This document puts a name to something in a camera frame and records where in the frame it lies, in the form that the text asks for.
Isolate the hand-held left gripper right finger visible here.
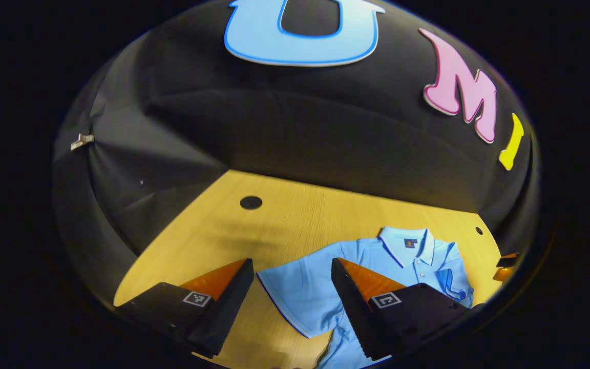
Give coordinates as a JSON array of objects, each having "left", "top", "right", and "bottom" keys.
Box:
[{"left": 331, "top": 257, "right": 485, "bottom": 362}]

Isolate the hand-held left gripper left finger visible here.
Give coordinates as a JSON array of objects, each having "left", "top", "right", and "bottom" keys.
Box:
[{"left": 115, "top": 258, "right": 255, "bottom": 359}]

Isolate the light blue polo T-shirt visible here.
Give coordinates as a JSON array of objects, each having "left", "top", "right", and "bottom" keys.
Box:
[{"left": 257, "top": 226, "right": 475, "bottom": 369}]

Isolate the black backdrop cloth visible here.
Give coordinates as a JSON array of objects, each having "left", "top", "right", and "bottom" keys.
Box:
[{"left": 52, "top": 0, "right": 541, "bottom": 308}]

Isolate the silver cloth clip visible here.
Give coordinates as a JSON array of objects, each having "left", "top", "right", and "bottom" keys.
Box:
[{"left": 70, "top": 133, "right": 95, "bottom": 151}]

